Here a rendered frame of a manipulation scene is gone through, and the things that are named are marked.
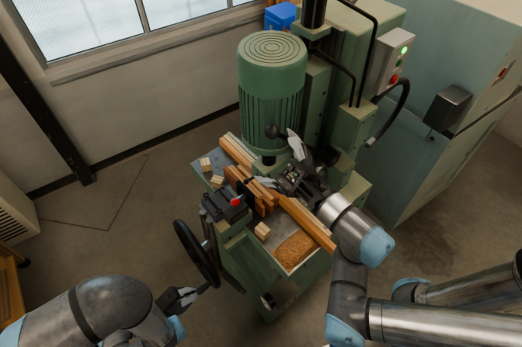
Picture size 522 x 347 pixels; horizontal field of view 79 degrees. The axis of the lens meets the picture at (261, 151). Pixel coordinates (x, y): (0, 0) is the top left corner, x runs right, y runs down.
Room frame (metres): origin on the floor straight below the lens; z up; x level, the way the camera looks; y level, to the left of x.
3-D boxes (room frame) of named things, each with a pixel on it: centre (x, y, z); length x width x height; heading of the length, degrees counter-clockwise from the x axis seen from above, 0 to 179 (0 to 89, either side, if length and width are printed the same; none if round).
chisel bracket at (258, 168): (0.70, -0.04, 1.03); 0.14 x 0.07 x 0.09; 130
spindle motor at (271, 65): (0.69, -0.03, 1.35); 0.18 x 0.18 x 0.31
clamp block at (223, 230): (0.57, 0.12, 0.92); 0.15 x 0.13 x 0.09; 40
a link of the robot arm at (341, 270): (0.28, -0.20, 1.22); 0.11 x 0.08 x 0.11; 164
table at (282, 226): (0.63, 0.06, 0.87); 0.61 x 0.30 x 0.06; 40
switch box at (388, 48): (0.79, -0.36, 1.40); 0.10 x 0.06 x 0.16; 130
